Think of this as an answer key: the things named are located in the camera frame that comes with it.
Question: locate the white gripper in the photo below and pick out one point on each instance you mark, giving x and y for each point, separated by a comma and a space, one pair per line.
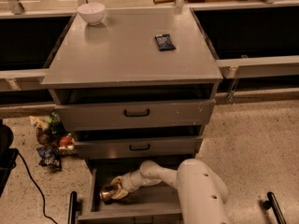
128, 182

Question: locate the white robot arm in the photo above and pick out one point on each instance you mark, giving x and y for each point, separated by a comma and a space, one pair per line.
201, 193

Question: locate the black robot base left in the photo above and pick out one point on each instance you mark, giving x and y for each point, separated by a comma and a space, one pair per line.
8, 155

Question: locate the grey bottom drawer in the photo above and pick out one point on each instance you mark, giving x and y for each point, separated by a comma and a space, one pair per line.
154, 203

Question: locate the grey drawer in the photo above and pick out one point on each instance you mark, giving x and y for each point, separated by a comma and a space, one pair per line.
110, 116
113, 149
154, 203

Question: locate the grey middle drawer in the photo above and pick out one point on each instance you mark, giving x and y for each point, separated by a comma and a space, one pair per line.
113, 149

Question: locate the grey top drawer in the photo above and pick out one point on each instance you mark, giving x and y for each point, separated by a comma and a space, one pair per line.
110, 116

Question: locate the grey drawer cabinet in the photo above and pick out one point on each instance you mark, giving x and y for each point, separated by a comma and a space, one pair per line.
118, 61

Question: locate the black left base bar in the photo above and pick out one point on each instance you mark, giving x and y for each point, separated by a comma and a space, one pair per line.
72, 208

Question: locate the black base bar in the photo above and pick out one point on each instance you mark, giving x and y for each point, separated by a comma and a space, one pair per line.
272, 203
72, 208

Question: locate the red snack item on floor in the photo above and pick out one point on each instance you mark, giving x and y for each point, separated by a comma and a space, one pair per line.
66, 142

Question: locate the blue chip bag on floor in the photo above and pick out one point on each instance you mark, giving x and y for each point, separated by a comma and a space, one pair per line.
50, 157

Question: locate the green snack bag on floor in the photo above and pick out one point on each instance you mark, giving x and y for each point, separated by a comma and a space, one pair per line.
54, 122

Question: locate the dark blue snack packet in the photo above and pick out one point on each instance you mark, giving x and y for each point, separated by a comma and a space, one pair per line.
164, 42

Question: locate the black right base bar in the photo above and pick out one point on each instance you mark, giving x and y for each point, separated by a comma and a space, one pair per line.
272, 203

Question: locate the white bowl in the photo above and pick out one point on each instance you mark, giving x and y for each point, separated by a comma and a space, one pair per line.
92, 13

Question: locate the black middle drawer handle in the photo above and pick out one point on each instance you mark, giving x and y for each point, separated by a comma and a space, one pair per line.
139, 148

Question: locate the black drawer handle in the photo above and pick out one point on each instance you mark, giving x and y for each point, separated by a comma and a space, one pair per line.
139, 148
136, 114

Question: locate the black top drawer handle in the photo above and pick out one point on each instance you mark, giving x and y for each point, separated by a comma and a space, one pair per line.
136, 114

